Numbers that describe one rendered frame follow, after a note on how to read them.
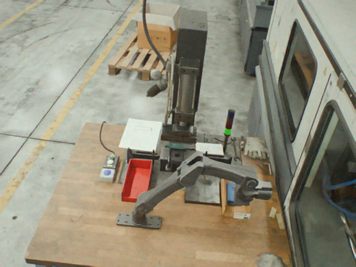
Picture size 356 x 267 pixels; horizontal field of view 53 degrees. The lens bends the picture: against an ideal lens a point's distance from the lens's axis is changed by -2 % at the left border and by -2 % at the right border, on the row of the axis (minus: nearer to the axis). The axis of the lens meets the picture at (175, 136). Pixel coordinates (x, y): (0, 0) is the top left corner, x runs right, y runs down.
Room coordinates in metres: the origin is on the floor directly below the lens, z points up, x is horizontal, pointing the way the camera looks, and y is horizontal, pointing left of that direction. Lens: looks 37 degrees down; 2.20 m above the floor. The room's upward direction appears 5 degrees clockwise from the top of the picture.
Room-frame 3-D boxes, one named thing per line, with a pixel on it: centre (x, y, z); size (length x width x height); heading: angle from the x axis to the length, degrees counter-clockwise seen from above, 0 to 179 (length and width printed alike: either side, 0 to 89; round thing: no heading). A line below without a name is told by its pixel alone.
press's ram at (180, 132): (1.54, -0.02, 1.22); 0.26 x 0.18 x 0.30; 179
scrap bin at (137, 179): (1.30, 0.17, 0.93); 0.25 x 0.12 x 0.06; 179
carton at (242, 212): (1.26, -0.32, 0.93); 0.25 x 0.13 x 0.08; 179
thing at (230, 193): (1.29, -0.32, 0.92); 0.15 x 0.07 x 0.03; 179
